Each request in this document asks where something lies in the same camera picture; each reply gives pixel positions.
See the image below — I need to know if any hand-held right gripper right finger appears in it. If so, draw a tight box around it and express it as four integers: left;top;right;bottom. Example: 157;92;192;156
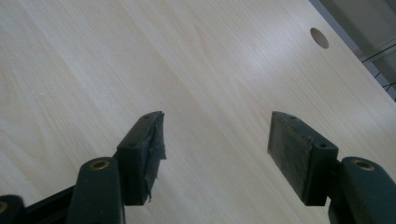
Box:
267;110;396;224

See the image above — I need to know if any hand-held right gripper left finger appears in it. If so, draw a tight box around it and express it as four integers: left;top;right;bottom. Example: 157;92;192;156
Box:
65;110;167;224

